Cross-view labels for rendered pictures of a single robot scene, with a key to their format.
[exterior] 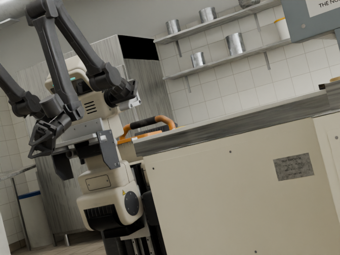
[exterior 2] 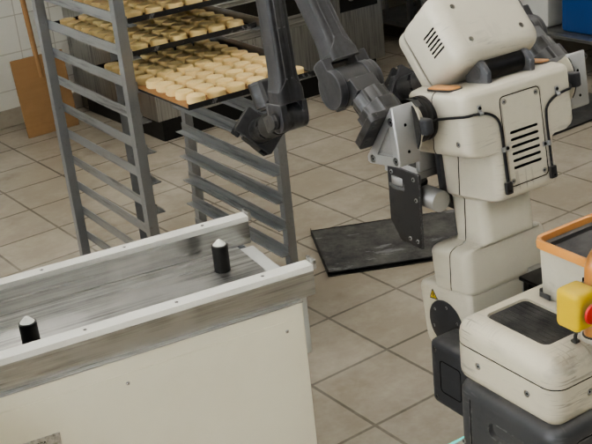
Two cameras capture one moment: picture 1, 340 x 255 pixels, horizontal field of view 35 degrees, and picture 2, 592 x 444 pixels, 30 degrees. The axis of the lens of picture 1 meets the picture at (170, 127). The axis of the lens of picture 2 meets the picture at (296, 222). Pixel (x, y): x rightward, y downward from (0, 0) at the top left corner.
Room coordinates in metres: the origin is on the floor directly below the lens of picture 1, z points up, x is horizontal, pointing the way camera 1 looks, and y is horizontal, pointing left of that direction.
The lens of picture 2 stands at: (3.00, -1.63, 1.75)
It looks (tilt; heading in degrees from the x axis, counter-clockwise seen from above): 23 degrees down; 120
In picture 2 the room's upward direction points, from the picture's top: 6 degrees counter-clockwise
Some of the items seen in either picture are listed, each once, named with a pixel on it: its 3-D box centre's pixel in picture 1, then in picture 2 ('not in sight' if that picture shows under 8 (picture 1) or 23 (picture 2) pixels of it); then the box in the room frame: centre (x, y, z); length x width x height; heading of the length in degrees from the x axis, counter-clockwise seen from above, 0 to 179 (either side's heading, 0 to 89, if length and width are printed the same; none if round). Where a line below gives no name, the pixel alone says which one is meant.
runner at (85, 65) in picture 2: not in sight; (94, 67); (0.93, 0.88, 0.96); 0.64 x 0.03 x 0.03; 151
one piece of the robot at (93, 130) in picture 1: (84, 149); (456, 177); (2.24, 0.37, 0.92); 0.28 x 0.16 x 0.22; 61
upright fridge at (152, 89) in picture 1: (104, 142); not in sight; (6.08, 0.76, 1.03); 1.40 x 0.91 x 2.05; 64
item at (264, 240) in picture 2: not in sight; (233, 224); (1.12, 1.22, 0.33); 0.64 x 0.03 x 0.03; 151
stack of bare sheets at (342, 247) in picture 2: not in sight; (395, 240); (1.41, 1.88, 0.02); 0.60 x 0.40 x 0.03; 36
